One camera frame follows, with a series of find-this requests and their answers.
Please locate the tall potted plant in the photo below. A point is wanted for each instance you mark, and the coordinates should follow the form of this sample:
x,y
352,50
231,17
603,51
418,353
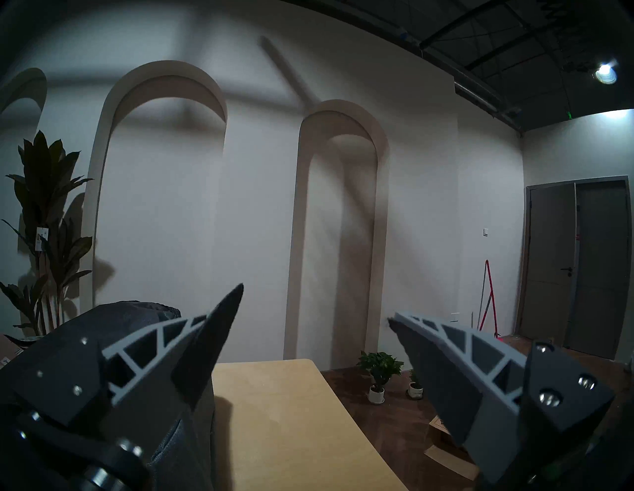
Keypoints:
x,y
44,173

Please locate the grey black backpack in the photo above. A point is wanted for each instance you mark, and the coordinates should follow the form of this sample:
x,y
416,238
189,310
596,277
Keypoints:
x,y
138,317

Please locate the white plant tag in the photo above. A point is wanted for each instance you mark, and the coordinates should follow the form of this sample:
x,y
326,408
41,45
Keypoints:
x,y
42,236

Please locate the small leafy potted plant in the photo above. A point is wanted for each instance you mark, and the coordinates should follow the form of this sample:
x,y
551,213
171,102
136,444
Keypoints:
x,y
380,366

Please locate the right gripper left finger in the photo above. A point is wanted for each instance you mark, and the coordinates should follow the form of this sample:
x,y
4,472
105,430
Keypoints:
x,y
148,361

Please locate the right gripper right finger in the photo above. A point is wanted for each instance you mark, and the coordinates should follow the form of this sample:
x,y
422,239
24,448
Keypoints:
x,y
470,376

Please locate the grey door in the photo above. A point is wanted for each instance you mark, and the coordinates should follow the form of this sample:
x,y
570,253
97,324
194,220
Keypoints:
x,y
550,257

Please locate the brown cardboard box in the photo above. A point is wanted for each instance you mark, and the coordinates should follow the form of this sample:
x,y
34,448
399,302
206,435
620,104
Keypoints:
x,y
448,458

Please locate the tiny potted plant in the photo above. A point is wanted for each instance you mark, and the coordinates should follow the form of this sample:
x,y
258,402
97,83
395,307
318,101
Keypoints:
x,y
415,391

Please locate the round ceiling lamp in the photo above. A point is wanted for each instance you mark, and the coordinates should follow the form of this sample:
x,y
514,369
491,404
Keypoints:
x,y
606,74

